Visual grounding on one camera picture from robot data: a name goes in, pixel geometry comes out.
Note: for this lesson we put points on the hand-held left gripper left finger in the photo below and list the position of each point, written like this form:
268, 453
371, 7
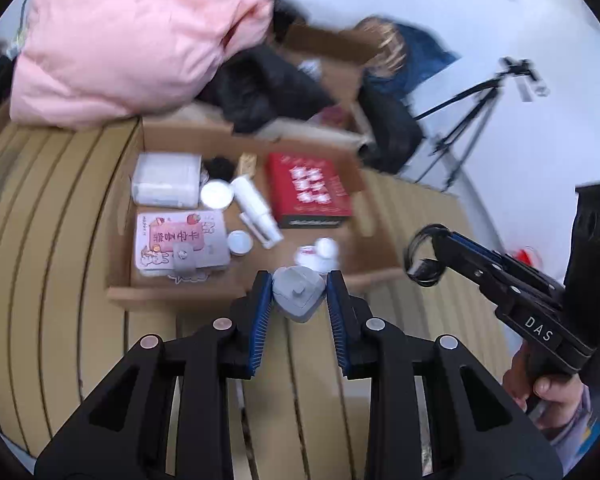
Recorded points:
260, 315

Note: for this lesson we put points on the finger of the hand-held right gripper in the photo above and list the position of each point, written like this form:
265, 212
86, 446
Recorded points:
480, 272
485, 249

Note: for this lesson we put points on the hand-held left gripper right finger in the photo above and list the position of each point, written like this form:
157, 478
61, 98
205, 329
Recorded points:
337, 315

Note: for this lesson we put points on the grey heart-shaped case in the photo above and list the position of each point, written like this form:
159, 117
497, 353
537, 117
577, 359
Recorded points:
297, 295

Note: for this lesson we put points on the shallow cardboard tray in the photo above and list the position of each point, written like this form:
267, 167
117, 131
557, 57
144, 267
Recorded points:
240, 274

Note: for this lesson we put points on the small white round jar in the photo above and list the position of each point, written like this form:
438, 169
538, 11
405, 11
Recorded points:
240, 243

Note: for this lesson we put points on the white spray bottle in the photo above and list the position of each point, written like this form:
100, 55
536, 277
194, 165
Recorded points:
252, 207

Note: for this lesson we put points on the pink printed tissue packet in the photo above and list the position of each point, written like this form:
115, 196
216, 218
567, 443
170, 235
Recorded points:
180, 237

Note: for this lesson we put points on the round white lid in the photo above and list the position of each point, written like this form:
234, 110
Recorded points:
216, 195

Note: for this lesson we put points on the person's right hand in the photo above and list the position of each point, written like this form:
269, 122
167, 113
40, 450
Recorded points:
555, 392

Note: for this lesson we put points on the small white bottle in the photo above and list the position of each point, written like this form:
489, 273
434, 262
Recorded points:
306, 258

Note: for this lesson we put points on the small white packet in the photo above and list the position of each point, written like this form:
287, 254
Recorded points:
326, 249

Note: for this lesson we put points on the small grey clip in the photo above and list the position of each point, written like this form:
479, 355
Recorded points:
184, 262

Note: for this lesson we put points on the red box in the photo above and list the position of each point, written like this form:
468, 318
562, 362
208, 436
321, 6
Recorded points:
307, 190

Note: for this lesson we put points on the small beige box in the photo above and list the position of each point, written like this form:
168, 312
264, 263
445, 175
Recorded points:
247, 165

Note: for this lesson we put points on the black fuzzy scrunchie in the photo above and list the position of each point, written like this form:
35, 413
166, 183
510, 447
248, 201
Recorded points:
217, 167

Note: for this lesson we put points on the white tissue packet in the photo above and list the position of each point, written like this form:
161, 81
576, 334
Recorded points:
165, 180

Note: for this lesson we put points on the black tripod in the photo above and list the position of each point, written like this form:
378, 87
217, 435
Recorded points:
497, 80

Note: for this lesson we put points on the black phone clamp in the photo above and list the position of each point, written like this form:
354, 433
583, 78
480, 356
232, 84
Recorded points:
517, 67

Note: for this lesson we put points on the blue fabric bag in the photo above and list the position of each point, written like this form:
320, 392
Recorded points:
425, 60

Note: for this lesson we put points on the dark red packet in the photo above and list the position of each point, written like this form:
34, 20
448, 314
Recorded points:
336, 116

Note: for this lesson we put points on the open cardboard box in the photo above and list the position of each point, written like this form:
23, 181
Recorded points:
340, 80

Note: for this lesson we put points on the black jacket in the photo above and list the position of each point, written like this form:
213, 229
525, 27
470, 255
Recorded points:
265, 90

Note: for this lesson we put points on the wicker ball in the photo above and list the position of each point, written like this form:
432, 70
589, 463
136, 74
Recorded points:
385, 45

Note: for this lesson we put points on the pink down jacket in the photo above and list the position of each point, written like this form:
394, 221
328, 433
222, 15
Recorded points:
130, 35

